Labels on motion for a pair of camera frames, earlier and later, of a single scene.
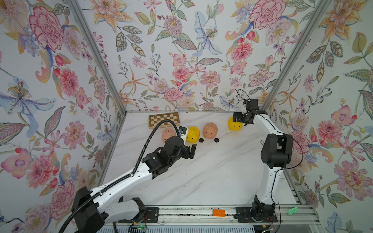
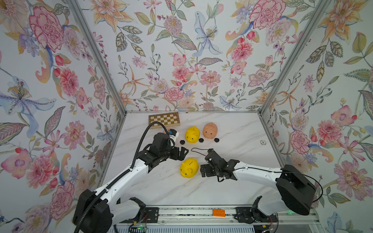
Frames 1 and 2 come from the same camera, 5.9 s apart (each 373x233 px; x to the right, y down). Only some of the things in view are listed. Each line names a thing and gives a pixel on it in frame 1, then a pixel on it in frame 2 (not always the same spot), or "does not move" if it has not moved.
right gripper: (239, 120) → (207, 167)
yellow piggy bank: (193, 134) does not move
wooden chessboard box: (155, 120) does not move
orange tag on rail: (219, 213) does not move
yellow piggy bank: (234, 126) → (189, 168)
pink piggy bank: (210, 130) does not move
